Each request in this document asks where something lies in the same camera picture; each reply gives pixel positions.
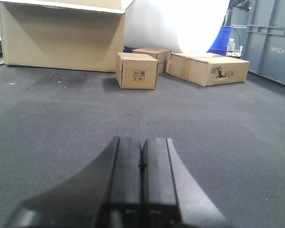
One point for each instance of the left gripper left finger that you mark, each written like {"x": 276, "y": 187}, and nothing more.
{"x": 105, "y": 194}

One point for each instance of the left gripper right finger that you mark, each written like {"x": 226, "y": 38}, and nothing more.
{"x": 171, "y": 196}

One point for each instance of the small cardboard box front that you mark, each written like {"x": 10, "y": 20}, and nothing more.
{"x": 136, "y": 71}

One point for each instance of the small cardboard box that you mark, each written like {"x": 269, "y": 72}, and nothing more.
{"x": 136, "y": 71}
{"x": 160, "y": 54}

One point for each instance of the flat cardboard box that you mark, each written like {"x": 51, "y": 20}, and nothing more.
{"x": 207, "y": 69}

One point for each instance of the small cardboard box behind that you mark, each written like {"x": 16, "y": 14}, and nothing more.
{"x": 160, "y": 54}

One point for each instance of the blue plastic bin far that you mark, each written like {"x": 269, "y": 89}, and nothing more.
{"x": 220, "y": 44}

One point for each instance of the large open cardboard box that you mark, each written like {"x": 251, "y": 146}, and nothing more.
{"x": 65, "y": 34}

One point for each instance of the grey metal container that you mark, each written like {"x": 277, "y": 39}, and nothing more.
{"x": 265, "y": 45}

